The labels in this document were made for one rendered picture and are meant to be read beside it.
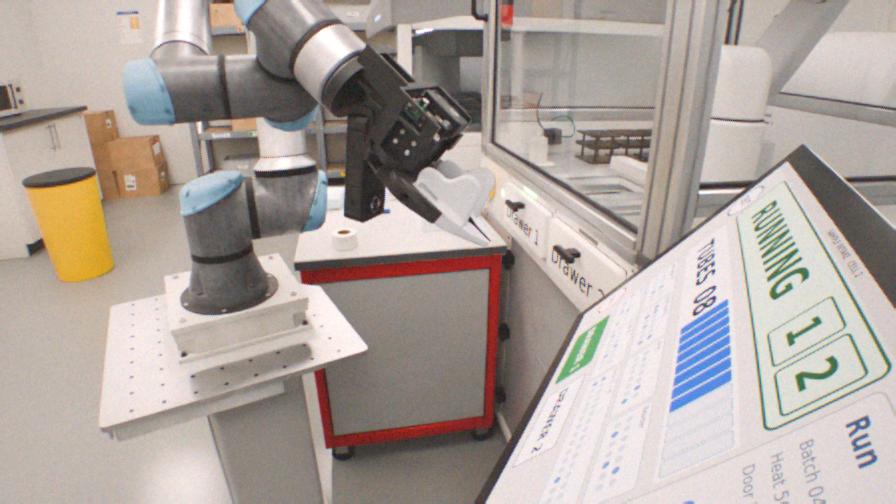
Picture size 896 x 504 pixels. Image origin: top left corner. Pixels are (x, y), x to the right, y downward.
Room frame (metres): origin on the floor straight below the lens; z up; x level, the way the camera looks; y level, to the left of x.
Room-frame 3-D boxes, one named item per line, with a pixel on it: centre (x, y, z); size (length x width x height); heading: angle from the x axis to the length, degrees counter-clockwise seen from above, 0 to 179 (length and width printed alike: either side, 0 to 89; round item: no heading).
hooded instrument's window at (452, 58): (2.92, -0.18, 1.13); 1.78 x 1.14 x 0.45; 12
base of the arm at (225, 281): (0.84, 0.43, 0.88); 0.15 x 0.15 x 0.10
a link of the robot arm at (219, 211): (0.84, 0.43, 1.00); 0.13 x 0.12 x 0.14; 113
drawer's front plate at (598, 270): (0.87, -0.26, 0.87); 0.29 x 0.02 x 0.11; 12
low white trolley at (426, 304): (1.52, 0.18, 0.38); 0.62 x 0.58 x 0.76; 12
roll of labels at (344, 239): (1.26, 0.29, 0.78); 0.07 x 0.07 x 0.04
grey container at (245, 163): (4.77, 2.05, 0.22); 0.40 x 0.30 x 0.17; 101
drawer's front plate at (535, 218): (1.18, -0.20, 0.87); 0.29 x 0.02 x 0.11; 12
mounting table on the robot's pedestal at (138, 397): (0.83, 0.45, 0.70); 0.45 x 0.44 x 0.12; 121
